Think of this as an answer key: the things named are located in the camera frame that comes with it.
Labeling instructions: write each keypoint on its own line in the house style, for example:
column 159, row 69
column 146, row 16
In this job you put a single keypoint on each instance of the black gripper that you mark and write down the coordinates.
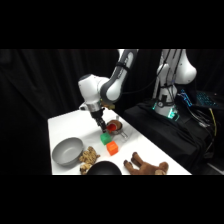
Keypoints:
column 96, row 115

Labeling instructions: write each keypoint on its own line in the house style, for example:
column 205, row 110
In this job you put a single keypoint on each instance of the green block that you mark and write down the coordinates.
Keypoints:
column 105, row 139

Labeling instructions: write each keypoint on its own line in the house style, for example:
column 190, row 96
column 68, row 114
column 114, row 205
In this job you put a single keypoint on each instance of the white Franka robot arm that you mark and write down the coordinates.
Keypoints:
column 113, row 83

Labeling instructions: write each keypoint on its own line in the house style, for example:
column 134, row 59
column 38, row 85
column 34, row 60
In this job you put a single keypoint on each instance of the orange-red block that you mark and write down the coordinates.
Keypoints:
column 112, row 148

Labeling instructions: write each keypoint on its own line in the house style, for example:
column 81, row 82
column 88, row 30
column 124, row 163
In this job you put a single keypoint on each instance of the silver metal saucepan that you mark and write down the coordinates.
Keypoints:
column 120, row 129

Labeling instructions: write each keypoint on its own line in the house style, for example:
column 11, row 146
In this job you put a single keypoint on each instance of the striped tiger plush toy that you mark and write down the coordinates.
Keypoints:
column 88, row 156

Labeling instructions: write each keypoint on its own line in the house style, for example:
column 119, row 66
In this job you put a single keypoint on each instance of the black bowl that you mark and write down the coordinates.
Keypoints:
column 105, row 168

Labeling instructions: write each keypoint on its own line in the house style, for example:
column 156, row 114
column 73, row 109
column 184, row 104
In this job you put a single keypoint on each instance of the grey bowl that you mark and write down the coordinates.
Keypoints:
column 66, row 151

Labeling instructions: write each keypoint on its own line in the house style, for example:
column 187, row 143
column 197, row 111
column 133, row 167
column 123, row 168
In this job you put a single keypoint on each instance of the black cloth-covered stand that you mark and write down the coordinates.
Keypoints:
column 160, row 133

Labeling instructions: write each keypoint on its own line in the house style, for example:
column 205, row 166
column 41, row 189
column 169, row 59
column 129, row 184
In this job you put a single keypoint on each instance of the brown plush animal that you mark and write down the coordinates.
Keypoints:
column 146, row 168

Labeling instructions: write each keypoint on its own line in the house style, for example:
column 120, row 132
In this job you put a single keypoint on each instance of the small green light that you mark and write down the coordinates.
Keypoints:
column 172, row 115

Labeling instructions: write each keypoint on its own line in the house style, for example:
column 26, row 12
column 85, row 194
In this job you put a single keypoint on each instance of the black curtain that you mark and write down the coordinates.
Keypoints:
column 33, row 83

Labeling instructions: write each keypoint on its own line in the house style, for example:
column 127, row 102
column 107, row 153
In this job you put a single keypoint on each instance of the blue-lit keyboard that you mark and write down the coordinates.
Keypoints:
column 204, row 99

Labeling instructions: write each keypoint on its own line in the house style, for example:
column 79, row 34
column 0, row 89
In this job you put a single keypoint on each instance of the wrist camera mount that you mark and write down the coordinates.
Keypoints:
column 83, row 106

